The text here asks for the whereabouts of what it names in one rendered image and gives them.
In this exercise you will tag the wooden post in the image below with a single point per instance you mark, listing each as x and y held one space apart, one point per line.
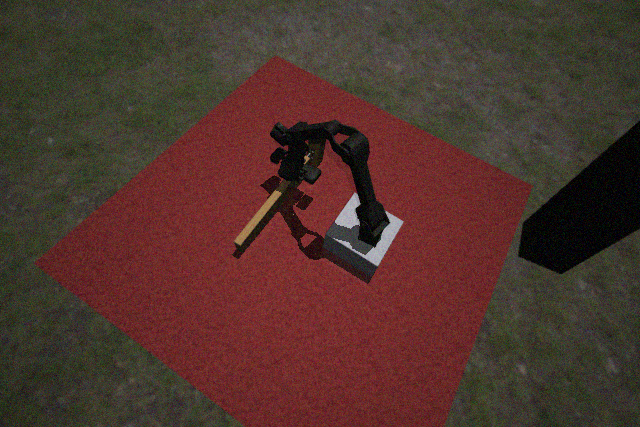
317 147

